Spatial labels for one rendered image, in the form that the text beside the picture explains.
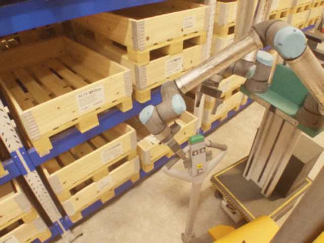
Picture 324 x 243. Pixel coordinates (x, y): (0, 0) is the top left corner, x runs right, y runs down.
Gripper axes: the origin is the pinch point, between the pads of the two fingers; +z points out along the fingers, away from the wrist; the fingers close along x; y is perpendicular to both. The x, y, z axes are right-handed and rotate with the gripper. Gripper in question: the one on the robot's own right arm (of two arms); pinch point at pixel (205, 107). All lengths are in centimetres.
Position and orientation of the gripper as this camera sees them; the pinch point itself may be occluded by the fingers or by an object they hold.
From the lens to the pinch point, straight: 147.2
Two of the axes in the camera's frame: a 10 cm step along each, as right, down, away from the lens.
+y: 7.3, -0.3, 6.8
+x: -6.4, -3.8, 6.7
